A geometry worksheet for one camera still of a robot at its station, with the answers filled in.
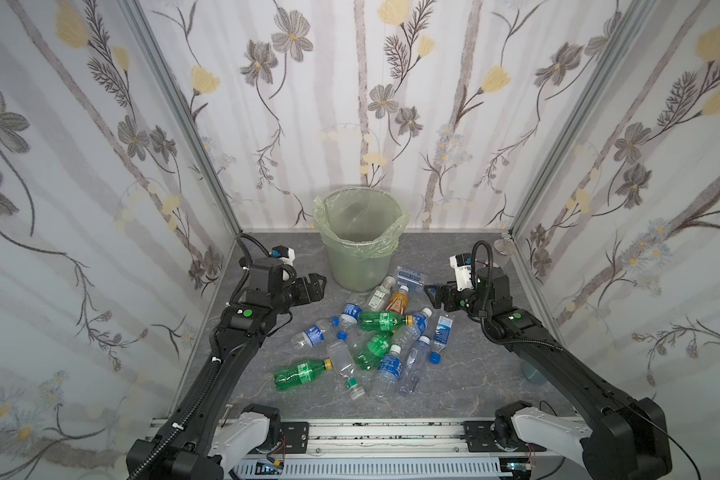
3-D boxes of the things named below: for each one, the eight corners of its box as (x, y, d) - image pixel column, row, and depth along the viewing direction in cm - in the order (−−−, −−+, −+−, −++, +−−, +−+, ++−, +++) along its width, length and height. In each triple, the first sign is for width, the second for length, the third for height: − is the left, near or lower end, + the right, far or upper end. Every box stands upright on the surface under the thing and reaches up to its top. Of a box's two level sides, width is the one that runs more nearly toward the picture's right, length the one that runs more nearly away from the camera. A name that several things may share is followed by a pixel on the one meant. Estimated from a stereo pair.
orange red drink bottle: (384, 314, 98) (385, 306, 94) (399, 288, 105) (400, 280, 101) (398, 321, 97) (400, 313, 93) (412, 294, 104) (414, 286, 100)
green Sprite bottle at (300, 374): (280, 396, 82) (275, 390, 78) (277, 380, 85) (272, 373, 81) (335, 375, 86) (333, 368, 82) (330, 361, 89) (329, 353, 84)
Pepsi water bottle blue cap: (336, 329, 94) (336, 323, 91) (346, 307, 99) (345, 301, 96) (353, 334, 93) (353, 328, 90) (361, 312, 98) (361, 305, 95)
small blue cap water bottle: (297, 358, 89) (294, 351, 85) (291, 345, 92) (288, 338, 87) (344, 334, 94) (343, 326, 90) (337, 322, 97) (336, 314, 93)
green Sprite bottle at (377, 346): (354, 365, 87) (354, 358, 83) (377, 332, 94) (378, 325, 90) (371, 376, 85) (372, 370, 81) (393, 342, 92) (395, 335, 88)
